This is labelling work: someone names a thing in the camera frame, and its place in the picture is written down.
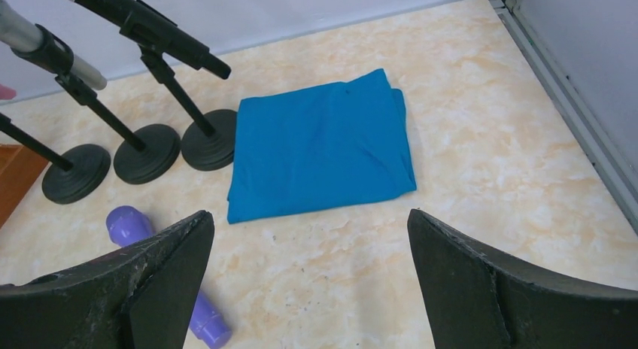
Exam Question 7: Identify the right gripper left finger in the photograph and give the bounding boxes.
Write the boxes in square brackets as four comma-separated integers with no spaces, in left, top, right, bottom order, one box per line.
[1,211,214,348]

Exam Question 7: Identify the silver grey microphone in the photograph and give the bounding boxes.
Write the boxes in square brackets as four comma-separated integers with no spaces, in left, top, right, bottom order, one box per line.
[1,0,107,90]

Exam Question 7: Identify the blue folded cloth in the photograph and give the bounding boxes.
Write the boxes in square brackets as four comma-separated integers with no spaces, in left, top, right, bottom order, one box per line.
[227,68,417,224]

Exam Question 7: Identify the pink microphone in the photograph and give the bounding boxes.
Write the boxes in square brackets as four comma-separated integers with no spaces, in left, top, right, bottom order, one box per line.
[0,84,17,101]

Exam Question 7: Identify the black microphone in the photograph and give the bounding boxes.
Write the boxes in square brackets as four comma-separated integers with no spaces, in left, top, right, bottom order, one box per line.
[69,0,232,80]

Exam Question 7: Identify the purple microphone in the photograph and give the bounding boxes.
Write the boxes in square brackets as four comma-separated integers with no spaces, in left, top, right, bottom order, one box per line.
[105,205,232,349]

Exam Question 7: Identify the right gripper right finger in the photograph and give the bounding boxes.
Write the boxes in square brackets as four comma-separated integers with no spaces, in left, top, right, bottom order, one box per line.
[407,209,637,348]

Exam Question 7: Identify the brown wooden compartment tray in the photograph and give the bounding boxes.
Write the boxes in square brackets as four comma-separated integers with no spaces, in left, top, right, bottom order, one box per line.
[1,144,49,226]

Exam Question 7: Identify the black mic stand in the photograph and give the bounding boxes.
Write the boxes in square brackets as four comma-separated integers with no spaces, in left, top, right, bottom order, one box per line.
[12,31,181,184]
[138,44,236,171]
[1,114,111,205]

